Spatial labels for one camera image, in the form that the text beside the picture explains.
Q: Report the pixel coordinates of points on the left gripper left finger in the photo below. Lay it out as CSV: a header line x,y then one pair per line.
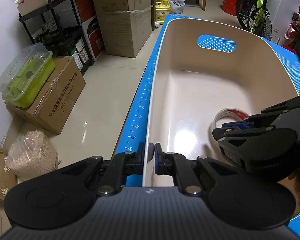
x,y
114,172

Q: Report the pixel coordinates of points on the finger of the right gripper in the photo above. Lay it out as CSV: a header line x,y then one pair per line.
x,y
225,146
237,125

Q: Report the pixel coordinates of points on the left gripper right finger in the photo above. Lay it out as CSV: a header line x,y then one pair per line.
x,y
179,168

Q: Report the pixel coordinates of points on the grey tape roll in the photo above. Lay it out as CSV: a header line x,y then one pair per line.
x,y
232,113

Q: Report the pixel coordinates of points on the beige plastic storage basket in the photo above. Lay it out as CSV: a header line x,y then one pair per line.
x,y
204,67

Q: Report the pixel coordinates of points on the blue silicone baking mat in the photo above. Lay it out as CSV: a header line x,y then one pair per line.
x,y
161,219

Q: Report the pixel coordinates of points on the cardboard box on floor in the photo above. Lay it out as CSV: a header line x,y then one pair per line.
x,y
55,101

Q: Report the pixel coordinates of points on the bag of grain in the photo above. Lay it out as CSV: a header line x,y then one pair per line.
x,y
32,155

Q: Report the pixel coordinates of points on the green black bicycle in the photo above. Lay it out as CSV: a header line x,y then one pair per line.
x,y
253,16

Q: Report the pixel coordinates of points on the white freezer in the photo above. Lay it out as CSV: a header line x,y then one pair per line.
x,y
281,14

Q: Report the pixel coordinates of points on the red bucket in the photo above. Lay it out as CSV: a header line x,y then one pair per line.
x,y
230,2

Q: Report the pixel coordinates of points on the green clear plastic container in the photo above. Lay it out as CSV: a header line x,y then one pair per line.
x,y
25,76

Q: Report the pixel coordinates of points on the white plastic bag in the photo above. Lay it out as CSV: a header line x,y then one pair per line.
x,y
177,6

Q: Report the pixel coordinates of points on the yellow detergent jug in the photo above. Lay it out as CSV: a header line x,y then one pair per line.
x,y
162,9

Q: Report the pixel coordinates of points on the black metal shelf rack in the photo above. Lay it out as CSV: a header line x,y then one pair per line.
x,y
57,26

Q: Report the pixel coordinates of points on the large cardboard box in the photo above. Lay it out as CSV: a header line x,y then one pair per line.
x,y
125,25

